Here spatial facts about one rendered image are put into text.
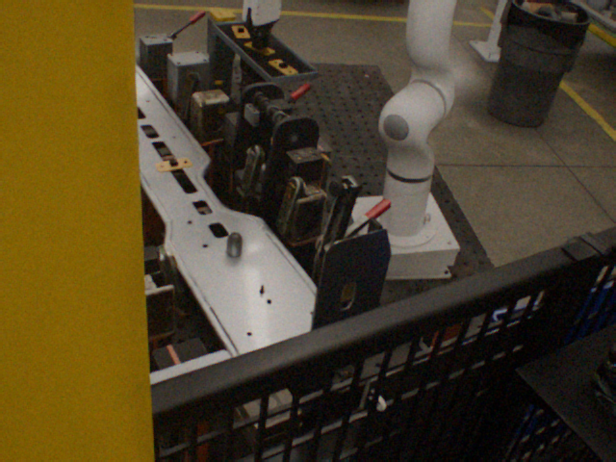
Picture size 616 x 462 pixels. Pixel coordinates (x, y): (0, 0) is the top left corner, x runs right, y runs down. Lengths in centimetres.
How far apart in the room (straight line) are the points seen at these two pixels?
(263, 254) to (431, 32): 60
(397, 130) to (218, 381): 119
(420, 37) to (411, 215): 48
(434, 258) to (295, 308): 65
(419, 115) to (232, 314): 64
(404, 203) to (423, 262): 18
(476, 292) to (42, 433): 37
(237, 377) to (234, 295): 85
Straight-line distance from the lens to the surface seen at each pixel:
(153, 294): 120
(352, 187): 119
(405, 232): 178
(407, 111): 153
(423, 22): 151
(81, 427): 20
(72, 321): 17
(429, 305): 48
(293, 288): 128
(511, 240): 335
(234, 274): 130
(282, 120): 143
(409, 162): 164
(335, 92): 271
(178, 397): 40
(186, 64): 184
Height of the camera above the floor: 186
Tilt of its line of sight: 38 degrees down
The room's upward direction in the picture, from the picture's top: 9 degrees clockwise
